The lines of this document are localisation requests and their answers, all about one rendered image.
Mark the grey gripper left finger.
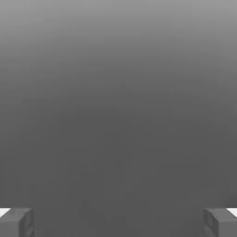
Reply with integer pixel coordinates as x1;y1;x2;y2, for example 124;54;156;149
0;207;35;237

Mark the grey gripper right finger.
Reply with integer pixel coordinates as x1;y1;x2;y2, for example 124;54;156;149
203;207;237;237

